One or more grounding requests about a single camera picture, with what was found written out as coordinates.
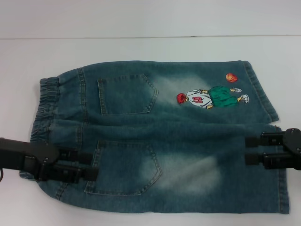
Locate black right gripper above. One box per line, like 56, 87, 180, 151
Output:
244, 128, 301, 171

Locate blue denim shorts with embroidery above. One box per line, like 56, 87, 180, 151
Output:
19, 60, 290, 226

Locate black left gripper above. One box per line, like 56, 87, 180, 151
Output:
0, 137, 99, 184

